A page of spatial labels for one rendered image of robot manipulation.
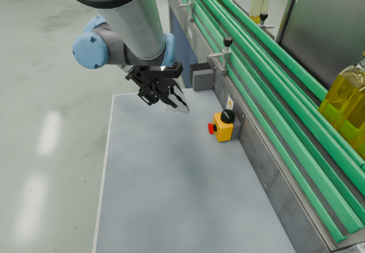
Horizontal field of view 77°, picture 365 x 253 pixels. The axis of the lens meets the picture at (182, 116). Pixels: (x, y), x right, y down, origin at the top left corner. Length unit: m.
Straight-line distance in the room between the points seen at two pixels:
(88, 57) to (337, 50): 0.71
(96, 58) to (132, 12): 0.26
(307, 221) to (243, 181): 0.21
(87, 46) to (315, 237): 0.60
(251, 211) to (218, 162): 0.16
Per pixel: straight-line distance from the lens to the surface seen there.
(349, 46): 0.84
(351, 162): 0.57
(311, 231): 0.57
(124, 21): 0.30
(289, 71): 0.83
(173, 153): 0.73
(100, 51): 0.53
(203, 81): 0.92
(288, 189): 0.59
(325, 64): 0.90
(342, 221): 0.52
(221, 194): 0.67
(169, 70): 0.61
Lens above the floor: 1.35
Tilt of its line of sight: 45 degrees down
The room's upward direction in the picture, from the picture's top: straight up
